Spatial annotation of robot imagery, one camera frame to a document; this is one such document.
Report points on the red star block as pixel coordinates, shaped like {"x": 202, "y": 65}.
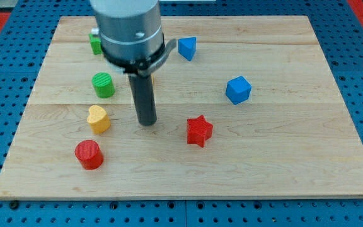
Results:
{"x": 198, "y": 131}

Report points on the green block behind arm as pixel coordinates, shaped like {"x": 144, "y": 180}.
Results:
{"x": 95, "y": 44}

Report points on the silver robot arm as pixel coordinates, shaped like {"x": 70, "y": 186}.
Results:
{"x": 131, "y": 34}

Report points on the black pusher rod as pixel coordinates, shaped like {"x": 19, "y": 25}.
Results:
{"x": 143, "y": 95}

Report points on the blue cube block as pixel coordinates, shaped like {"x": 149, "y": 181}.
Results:
{"x": 238, "y": 90}

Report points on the wooden board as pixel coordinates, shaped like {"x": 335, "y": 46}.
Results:
{"x": 292, "y": 139}

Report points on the blue triangle block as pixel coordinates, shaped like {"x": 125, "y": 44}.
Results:
{"x": 187, "y": 47}

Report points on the yellow heart block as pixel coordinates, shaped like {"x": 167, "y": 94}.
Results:
{"x": 98, "y": 119}

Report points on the green cylinder block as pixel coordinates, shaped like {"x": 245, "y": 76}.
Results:
{"x": 103, "y": 85}

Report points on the red cylinder block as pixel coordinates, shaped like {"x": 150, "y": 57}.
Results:
{"x": 89, "y": 154}

